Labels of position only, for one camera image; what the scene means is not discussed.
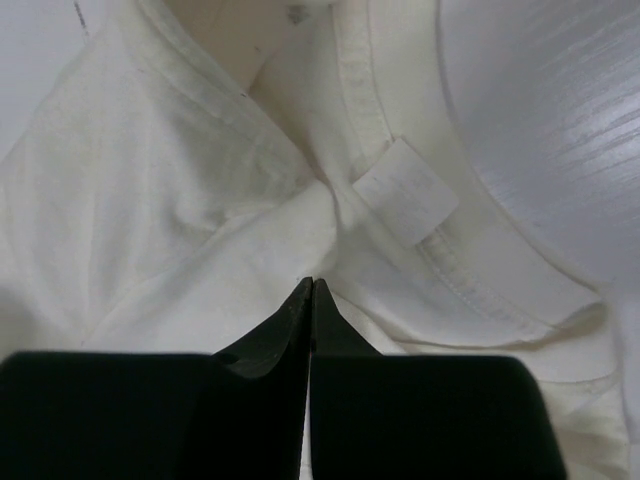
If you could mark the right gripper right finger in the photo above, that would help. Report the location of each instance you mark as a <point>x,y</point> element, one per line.
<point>376,416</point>

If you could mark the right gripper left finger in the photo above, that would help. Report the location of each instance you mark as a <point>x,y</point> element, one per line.
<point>235,414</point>

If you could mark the white t shirt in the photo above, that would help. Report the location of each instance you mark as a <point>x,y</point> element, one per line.
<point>192,164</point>

